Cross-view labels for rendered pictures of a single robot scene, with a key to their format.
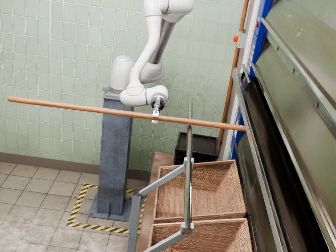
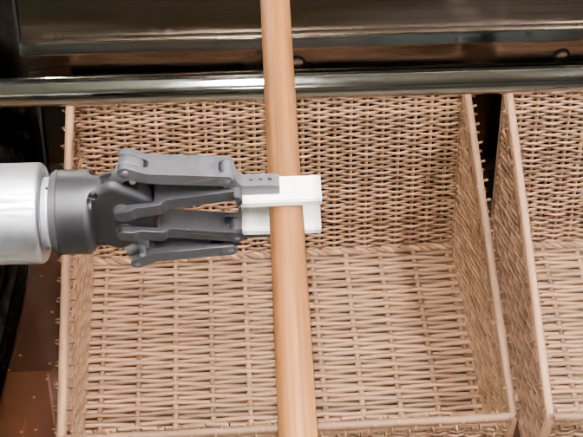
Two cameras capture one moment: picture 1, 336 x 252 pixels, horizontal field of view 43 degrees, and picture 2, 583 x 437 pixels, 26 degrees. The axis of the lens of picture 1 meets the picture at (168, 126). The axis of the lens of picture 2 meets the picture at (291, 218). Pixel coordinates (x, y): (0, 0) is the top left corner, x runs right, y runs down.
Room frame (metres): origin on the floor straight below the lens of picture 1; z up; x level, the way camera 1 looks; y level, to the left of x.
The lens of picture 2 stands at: (2.10, 0.82, 2.02)
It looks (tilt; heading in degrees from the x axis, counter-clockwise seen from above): 48 degrees down; 267
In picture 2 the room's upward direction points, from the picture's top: straight up
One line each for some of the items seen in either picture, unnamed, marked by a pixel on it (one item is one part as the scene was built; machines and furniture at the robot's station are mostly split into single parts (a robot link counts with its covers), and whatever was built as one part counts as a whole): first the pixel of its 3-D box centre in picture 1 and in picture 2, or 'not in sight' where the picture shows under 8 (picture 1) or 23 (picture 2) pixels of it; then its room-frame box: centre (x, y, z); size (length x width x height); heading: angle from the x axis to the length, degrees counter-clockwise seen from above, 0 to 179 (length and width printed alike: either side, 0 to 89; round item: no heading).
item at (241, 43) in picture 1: (242, 40); not in sight; (3.00, -0.44, 1.46); 0.10 x 0.07 x 0.10; 0
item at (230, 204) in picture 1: (196, 197); (278, 282); (2.08, -0.22, 0.72); 0.56 x 0.49 x 0.28; 1
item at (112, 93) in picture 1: (117, 90); not in sight; (2.83, 0.39, 1.03); 0.22 x 0.18 x 0.06; 90
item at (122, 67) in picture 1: (123, 71); not in sight; (2.84, 0.36, 1.17); 0.18 x 0.16 x 0.22; 121
